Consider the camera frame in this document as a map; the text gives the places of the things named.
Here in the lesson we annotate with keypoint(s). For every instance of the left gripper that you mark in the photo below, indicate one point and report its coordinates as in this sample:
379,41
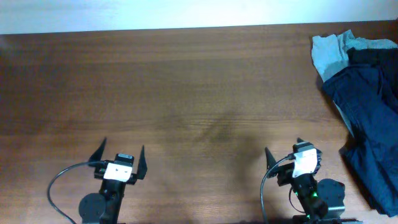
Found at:
142,170

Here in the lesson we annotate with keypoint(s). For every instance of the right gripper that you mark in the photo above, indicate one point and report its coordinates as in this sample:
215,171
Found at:
286,172

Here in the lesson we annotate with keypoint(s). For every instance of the navy blue shorts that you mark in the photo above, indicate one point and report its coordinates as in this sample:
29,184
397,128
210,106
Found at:
377,170

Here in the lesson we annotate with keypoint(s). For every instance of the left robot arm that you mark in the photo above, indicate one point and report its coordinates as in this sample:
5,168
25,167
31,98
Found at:
113,191

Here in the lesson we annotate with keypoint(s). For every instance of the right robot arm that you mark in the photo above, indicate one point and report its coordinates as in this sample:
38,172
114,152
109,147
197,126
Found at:
304,187

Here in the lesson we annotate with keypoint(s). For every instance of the light grey shirt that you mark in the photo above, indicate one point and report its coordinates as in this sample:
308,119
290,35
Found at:
329,56

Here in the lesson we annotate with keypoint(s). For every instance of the black garment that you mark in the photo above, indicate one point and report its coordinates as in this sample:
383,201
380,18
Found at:
386,60

